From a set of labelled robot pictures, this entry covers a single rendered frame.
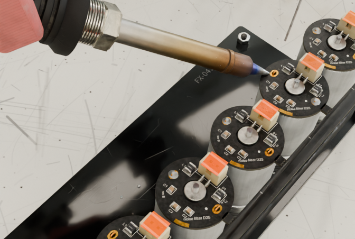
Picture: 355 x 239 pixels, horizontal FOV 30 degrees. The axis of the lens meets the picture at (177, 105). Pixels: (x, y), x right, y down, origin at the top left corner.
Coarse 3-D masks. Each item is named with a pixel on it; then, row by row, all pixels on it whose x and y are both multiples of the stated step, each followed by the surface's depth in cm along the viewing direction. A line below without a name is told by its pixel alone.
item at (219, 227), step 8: (192, 184) 21; (200, 184) 21; (184, 192) 21; (192, 192) 21; (200, 192) 21; (192, 200) 21; (200, 200) 21; (216, 208) 20; (224, 224) 22; (176, 232) 21; (184, 232) 21; (192, 232) 21; (200, 232) 21; (208, 232) 21; (216, 232) 21
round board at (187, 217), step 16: (176, 160) 22; (192, 160) 22; (160, 176) 21; (192, 176) 21; (160, 192) 21; (176, 192) 21; (208, 192) 21; (224, 192) 21; (160, 208) 20; (176, 208) 20; (192, 208) 21; (208, 208) 21; (224, 208) 21; (176, 224) 20; (192, 224) 20; (208, 224) 20
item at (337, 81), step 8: (328, 40) 25; (344, 40) 25; (336, 48) 25; (344, 48) 25; (328, 72) 24; (336, 72) 24; (344, 72) 24; (352, 72) 25; (328, 80) 25; (336, 80) 25; (344, 80) 25; (352, 80) 25; (336, 88) 25; (344, 88) 25; (336, 96) 26; (328, 104) 26; (320, 120) 27
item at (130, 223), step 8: (128, 216) 20; (136, 216) 20; (144, 216) 20; (112, 224) 20; (120, 224) 20; (128, 224) 20; (136, 224) 20; (104, 232) 20; (120, 232) 20; (128, 232) 20; (136, 232) 20
